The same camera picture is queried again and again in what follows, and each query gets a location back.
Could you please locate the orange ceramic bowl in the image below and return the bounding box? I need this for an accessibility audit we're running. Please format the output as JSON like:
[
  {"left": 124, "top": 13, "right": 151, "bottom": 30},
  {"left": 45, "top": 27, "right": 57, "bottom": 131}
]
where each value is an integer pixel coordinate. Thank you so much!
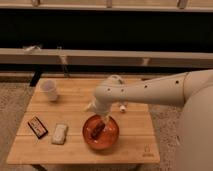
[{"left": 82, "top": 115, "right": 119, "bottom": 150}]

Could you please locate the wooden table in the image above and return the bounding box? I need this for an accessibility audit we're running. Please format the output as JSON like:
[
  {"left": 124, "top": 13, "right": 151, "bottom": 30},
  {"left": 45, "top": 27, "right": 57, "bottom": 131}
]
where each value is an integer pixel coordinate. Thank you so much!
[{"left": 7, "top": 78, "right": 160, "bottom": 164}]

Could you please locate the grey shelf rail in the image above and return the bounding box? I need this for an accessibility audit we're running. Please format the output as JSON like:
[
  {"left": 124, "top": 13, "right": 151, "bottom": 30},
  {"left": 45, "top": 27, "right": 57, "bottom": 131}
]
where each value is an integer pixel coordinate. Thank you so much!
[{"left": 0, "top": 47, "right": 213, "bottom": 68}]

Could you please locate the black and red box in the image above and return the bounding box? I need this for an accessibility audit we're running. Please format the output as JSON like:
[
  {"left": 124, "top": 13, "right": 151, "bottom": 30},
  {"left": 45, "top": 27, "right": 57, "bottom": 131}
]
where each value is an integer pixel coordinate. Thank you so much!
[{"left": 28, "top": 116, "right": 48, "bottom": 139}]

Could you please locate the brown item in bowl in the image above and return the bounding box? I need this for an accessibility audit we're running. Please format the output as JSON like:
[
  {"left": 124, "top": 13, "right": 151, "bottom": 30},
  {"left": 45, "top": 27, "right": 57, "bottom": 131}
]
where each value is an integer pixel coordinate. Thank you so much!
[{"left": 91, "top": 122, "right": 105, "bottom": 139}]

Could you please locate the small white object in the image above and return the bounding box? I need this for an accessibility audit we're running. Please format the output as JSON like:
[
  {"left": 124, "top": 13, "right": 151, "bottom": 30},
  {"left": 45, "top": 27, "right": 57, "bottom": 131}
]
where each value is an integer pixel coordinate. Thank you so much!
[{"left": 119, "top": 104, "right": 126, "bottom": 113}]

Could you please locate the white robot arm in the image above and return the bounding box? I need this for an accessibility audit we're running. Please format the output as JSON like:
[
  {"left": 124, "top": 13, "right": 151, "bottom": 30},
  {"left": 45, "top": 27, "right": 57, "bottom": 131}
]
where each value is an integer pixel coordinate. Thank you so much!
[{"left": 87, "top": 69, "right": 213, "bottom": 171}]

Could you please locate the white plastic cup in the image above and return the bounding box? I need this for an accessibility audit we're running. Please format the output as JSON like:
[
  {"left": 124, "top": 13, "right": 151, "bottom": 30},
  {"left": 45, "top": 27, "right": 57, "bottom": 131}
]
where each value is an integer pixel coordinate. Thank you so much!
[{"left": 40, "top": 80, "right": 58, "bottom": 101}]

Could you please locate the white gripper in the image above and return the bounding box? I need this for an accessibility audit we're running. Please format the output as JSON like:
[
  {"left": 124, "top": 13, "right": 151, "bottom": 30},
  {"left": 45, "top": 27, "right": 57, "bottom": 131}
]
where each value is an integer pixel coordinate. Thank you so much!
[{"left": 86, "top": 100, "right": 111, "bottom": 116}]

